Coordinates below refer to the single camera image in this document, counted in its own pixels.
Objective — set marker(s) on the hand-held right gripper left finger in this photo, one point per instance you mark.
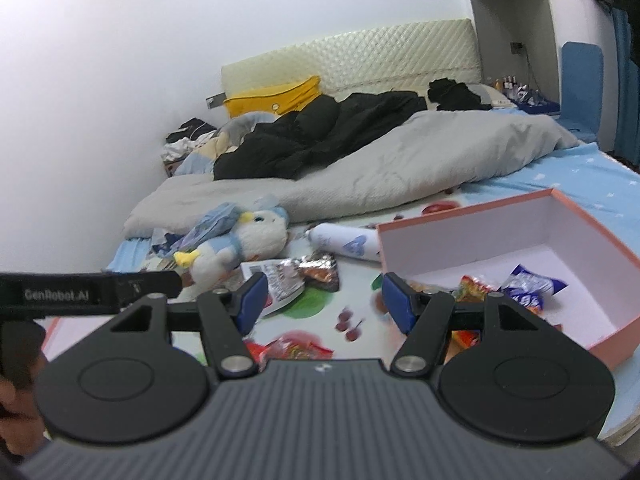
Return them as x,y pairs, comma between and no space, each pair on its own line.
252,305

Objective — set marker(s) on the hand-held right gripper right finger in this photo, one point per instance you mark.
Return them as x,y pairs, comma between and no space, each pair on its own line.
397,305

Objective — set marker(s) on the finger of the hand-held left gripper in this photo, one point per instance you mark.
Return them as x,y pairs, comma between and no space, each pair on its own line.
150,284

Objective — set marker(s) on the pink cardboard box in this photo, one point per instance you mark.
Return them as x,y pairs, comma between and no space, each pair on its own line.
500,230

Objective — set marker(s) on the person's left hand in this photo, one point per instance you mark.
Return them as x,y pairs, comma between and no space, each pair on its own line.
17,420

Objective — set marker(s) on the white silver snack packet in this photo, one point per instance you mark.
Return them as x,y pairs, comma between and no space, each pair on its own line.
280,280

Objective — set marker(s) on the red printed snack packet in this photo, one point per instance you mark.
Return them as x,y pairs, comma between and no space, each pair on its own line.
295,347

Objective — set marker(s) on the white blue plush toy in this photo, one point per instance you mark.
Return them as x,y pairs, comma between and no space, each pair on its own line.
255,240

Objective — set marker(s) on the fruit printed mat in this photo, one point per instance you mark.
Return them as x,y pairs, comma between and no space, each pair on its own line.
320,315

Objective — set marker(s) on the silver brown snack packet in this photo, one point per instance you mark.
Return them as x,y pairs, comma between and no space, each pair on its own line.
320,275

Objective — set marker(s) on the colourful striped snack packet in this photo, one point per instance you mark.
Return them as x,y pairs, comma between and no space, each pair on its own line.
475,287

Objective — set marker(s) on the white cylinder bottle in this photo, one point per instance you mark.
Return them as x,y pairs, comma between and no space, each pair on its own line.
340,240

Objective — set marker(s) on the blue white snack packet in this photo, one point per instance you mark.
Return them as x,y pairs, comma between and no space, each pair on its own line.
530,285

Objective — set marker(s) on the light blue cream blanket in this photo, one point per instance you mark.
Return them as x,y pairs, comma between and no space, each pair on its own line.
205,152

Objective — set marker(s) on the grey duvet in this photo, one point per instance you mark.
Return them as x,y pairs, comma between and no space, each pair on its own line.
400,160

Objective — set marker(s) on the pile of clothes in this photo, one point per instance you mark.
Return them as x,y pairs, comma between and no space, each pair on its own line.
185,137

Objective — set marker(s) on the black jacket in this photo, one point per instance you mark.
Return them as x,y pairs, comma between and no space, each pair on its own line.
300,135

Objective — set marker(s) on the yellow pillow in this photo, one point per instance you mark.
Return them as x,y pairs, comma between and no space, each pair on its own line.
270,100

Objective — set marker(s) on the black cloth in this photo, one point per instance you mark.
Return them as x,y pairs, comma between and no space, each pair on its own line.
457,95

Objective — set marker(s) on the blue star bed sheet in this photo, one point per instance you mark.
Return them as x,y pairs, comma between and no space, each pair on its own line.
575,175

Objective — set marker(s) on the white pillow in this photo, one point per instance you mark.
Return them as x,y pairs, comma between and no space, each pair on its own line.
500,97

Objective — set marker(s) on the group of small bottles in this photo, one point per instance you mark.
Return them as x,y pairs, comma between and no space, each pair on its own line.
525,92

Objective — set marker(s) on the cream quilted headboard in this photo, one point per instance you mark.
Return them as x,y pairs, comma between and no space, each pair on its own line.
375,55

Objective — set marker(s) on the blue chair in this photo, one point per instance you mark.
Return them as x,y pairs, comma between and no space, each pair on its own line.
580,90

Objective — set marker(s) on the blue curtain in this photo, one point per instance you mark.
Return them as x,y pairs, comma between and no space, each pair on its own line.
627,85

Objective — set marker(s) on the grey wall plate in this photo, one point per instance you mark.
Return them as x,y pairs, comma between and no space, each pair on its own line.
215,101

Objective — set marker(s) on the wall socket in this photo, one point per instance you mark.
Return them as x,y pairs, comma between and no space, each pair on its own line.
517,48

